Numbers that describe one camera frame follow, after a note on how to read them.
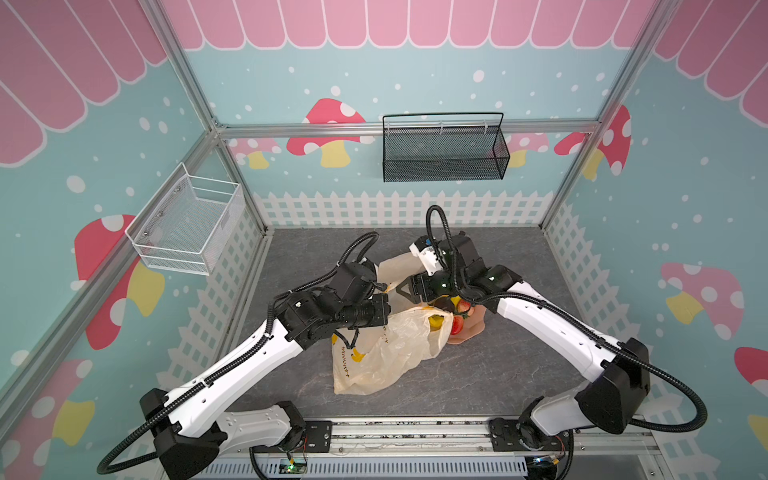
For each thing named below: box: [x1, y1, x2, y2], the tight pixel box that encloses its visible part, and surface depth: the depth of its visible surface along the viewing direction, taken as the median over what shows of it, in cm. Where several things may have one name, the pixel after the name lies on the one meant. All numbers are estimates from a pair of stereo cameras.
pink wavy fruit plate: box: [447, 304, 487, 345], surface depth 91 cm
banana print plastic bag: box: [331, 252, 453, 395], surface depth 71 cm
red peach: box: [450, 315, 464, 335], surface depth 91 cm
